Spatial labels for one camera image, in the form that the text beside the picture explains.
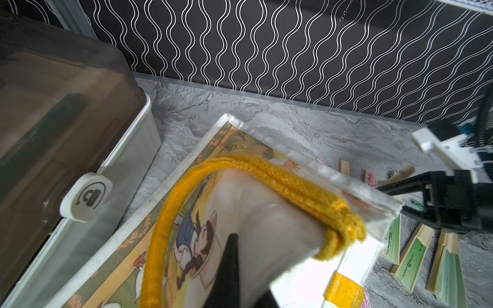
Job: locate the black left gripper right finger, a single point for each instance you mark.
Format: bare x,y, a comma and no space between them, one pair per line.
266,301

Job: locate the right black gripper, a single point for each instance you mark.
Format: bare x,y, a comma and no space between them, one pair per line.
452,203

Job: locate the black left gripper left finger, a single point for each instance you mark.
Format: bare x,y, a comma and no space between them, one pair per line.
226,287

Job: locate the green folding fan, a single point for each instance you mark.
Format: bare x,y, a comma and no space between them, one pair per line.
446,277
410,262
392,251

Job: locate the white tote bag yellow handles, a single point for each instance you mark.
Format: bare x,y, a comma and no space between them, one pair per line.
179,235

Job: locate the white storage box brown lid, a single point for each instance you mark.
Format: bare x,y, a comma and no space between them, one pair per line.
77,138

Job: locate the white wire mesh basket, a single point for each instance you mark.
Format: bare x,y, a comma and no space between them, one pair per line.
481,6

